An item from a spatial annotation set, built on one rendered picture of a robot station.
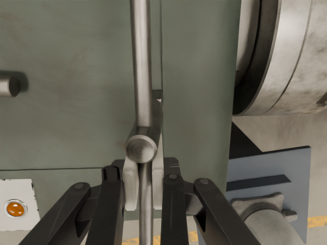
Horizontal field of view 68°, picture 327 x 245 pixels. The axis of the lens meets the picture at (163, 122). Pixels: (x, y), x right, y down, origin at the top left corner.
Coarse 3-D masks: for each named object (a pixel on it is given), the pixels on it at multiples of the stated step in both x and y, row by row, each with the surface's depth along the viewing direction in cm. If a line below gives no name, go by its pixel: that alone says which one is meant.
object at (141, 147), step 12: (156, 96) 24; (156, 108) 20; (156, 120) 18; (132, 132) 16; (144, 132) 16; (156, 132) 17; (132, 144) 16; (144, 144) 16; (156, 144) 16; (132, 156) 16; (144, 156) 16
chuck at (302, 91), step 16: (320, 0) 26; (320, 16) 26; (320, 32) 27; (304, 48) 27; (320, 48) 28; (304, 64) 29; (320, 64) 29; (304, 80) 30; (320, 80) 30; (288, 96) 32; (304, 96) 33; (320, 96) 33; (272, 112) 37; (288, 112) 38; (304, 112) 38
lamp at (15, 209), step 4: (8, 204) 30; (12, 204) 30; (16, 204) 30; (8, 208) 30; (12, 208) 30; (16, 208) 30; (20, 208) 30; (12, 212) 30; (16, 212) 30; (20, 212) 30
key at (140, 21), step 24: (144, 0) 14; (144, 24) 14; (144, 48) 15; (144, 72) 15; (144, 96) 16; (144, 120) 17; (144, 168) 18; (144, 192) 19; (144, 216) 19; (144, 240) 20
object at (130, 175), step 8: (128, 160) 17; (128, 168) 16; (136, 168) 17; (128, 176) 15; (136, 176) 17; (128, 184) 15; (136, 184) 17; (128, 192) 16; (136, 192) 17; (128, 200) 16; (136, 200) 16; (128, 208) 16
